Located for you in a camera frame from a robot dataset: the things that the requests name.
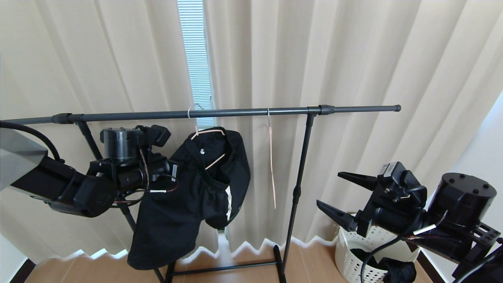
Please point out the pink clothes hanger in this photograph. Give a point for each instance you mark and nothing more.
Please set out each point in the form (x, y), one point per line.
(271, 165)
(215, 161)

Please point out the black garment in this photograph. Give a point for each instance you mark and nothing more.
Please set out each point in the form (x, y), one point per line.
(401, 271)
(177, 220)

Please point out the white laundry basket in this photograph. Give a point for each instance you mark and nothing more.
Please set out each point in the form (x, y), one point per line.
(353, 251)

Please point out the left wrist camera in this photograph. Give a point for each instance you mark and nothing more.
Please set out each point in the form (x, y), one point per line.
(155, 135)

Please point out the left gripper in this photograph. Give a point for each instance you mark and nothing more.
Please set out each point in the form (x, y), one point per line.
(157, 173)

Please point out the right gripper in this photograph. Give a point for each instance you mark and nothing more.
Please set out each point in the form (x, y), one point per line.
(393, 220)

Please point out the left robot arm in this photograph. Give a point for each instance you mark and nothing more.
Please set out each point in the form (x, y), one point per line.
(70, 188)

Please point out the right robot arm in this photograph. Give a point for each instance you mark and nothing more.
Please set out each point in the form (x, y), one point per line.
(459, 204)

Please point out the beige curtain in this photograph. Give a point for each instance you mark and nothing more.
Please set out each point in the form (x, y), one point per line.
(98, 59)
(353, 59)

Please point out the black clothes rack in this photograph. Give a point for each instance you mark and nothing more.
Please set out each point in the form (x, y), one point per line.
(255, 112)

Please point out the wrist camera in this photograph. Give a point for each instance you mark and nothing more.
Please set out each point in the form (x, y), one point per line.
(401, 181)
(155, 135)

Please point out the window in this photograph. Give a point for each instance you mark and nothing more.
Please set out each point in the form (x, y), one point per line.
(196, 59)

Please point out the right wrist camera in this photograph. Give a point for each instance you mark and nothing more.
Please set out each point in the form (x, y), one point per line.
(401, 181)

